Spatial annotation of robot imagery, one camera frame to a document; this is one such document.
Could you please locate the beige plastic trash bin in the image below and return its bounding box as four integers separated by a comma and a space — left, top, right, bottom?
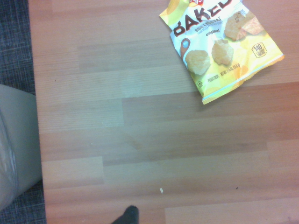
0, 84, 43, 212

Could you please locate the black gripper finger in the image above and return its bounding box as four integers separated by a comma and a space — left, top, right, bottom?
109, 205, 140, 224

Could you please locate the white trash bin with wrappers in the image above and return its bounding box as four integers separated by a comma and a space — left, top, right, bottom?
0, 112, 20, 207

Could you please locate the yellow baked chips bag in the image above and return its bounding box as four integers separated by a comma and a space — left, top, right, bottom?
159, 0, 285, 105

